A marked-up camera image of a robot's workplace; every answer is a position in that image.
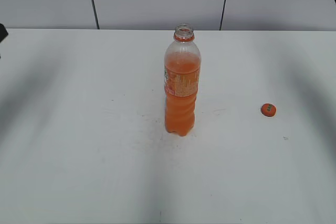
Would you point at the orange soda bottle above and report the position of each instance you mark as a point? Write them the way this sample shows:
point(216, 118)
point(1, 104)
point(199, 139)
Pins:
point(182, 65)

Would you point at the orange bottle cap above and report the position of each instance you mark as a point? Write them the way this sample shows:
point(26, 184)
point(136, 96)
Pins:
point(268, 110)

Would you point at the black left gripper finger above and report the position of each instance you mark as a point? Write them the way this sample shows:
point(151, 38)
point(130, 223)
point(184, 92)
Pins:
point(3, 32)

